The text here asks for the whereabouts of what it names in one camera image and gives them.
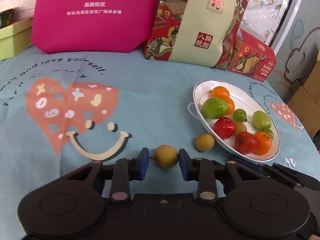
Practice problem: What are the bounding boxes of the tan longan fruit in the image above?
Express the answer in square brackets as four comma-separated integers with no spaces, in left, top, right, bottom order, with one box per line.
[195,133,215,152]
[151,145,178,168]

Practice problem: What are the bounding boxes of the red pomegranate-like fruit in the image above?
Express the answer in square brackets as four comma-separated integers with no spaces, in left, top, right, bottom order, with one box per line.
[234,131,258,155]

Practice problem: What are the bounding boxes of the red apple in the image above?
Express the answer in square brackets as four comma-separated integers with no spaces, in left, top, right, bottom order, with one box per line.
[213,117,235,140]

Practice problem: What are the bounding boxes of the large green guava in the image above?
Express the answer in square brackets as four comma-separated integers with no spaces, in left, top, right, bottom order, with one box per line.
[202,97,228,119]

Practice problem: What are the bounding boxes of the orange tangerine with stem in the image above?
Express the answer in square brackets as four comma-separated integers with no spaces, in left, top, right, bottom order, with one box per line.
[222,97,235,116]

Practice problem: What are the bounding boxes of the orange tangerine plate front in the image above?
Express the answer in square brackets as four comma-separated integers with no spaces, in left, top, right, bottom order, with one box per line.
[254,131,272,155]

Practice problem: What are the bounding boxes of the small green fruit plate edge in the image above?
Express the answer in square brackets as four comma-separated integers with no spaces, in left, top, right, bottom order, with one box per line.
[263,128,274,140]

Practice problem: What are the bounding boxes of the light green plum fruit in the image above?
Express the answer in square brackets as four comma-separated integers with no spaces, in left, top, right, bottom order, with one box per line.
[252,111,272,131]

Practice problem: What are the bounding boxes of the tan longan on plate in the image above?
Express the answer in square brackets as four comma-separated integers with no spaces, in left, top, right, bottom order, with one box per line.
[233,122,247,137]

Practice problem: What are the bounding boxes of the lower cardboard box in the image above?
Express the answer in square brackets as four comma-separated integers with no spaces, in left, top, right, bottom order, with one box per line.
[287,87,319,137]

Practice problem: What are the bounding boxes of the cardboard box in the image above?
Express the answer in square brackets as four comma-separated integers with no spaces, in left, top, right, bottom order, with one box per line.
[303,61,320,105]
[287,87,319,137]

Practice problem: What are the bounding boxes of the small dark green lime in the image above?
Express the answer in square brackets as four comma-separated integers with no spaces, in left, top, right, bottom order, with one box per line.
[232,109,248,123]

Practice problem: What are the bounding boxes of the orange tangerine on plate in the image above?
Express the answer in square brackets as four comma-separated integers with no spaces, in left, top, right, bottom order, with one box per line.
[210,86,230,98]

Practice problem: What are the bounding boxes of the white oval plate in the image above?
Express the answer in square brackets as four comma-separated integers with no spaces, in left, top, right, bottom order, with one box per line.
[193,80,280,163]

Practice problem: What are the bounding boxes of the light blue printed tablecloth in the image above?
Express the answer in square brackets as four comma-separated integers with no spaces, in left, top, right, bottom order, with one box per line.
[1,47,319,239]

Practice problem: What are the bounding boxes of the upper cardboard box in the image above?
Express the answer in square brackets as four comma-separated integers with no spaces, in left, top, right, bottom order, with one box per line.
[303,61,320,105]

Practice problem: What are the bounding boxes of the red cracker box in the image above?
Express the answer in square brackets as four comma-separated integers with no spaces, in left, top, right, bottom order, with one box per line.
[227,29,277,82]

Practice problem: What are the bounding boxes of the red patterned gift bag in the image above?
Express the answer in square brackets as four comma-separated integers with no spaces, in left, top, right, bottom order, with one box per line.
[144,0,249,70]

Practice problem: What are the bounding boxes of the magenta fabric bag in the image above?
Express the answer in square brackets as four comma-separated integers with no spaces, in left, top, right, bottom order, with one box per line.
[31,0,157,54]

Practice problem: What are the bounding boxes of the white framed window door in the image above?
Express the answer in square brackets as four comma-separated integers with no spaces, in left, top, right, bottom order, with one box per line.
[240,0,302,53]

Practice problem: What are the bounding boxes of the light green gift box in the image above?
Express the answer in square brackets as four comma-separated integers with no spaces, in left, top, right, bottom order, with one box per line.
[0,18,33,60]

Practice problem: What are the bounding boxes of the green instant noodle bowl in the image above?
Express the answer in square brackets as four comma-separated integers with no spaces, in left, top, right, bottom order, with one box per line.
[0,7,18,28]

